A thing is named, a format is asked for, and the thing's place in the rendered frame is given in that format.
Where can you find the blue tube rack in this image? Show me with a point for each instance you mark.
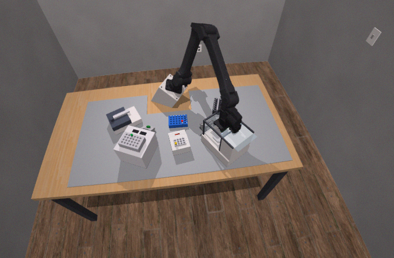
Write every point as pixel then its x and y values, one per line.
pixel 175 121

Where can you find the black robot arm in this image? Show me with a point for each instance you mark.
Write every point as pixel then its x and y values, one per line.
pixel 229 97

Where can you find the grey bench mat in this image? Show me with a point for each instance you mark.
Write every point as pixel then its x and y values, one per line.
pixel 95 162

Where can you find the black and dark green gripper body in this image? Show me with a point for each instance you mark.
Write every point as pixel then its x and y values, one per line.
pixel 217 123

